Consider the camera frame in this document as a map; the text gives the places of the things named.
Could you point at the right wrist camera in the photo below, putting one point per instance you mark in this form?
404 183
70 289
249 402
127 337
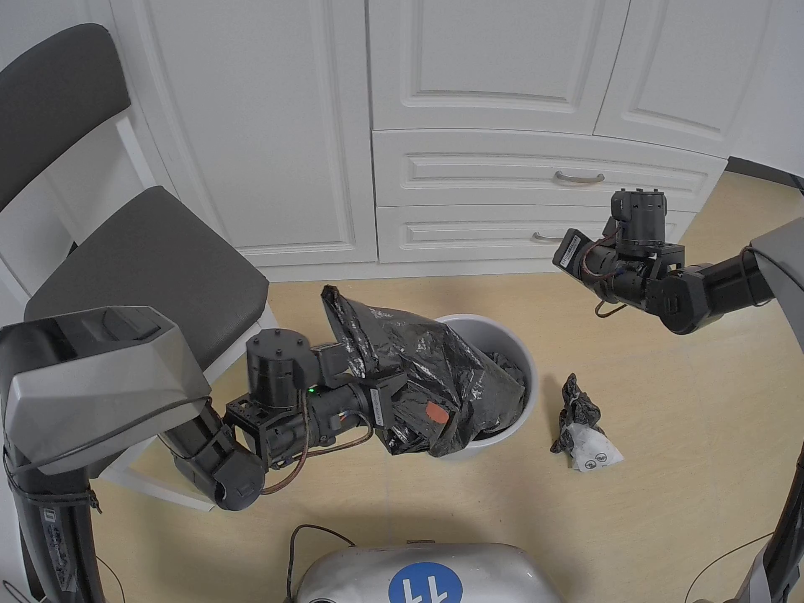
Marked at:
610 227

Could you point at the white trash bin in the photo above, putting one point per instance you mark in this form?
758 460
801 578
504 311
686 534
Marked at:
496 330

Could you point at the black plastic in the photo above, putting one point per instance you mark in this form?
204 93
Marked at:
581 409

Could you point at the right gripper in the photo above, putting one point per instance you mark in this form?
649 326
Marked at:
587 258

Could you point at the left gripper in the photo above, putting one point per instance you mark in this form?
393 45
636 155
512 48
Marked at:
345 409

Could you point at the white wardrobe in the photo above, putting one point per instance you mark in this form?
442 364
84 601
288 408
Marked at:
490 41

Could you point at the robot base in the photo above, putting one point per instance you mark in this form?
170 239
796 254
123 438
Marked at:
352 578

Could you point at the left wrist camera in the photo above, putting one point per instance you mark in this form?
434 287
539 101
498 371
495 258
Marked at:
330 365

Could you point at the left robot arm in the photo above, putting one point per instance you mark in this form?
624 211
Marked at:
94 387

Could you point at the black plastic bag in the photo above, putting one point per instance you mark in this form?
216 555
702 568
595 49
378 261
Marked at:
402 362

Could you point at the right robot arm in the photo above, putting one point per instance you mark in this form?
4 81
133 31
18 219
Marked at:
691 292

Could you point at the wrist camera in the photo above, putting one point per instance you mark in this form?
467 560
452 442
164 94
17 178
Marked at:
610 227
330 365

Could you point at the crumpled white paper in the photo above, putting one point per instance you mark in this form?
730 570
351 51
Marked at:
593 450

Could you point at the white chair dark grey seat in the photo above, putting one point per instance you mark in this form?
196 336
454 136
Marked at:
157 261

